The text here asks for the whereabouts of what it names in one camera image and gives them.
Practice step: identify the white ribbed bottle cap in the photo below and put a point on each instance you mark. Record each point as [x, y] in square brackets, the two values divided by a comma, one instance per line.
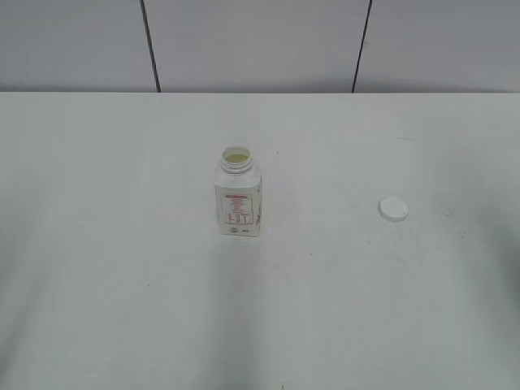
[393, 209]

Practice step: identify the white square plastic bottle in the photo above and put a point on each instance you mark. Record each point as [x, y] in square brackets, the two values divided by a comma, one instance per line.
[238, 192]

